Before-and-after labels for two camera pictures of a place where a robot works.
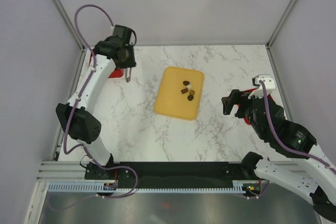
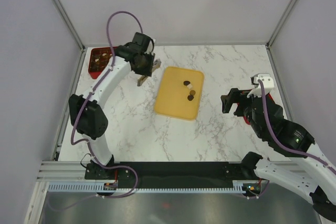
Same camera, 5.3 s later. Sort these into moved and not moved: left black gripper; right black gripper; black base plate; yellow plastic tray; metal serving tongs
Moved: metal serving tongs; left black gripper
Not moved: right black gripper; yellow plastic tray; black base plate
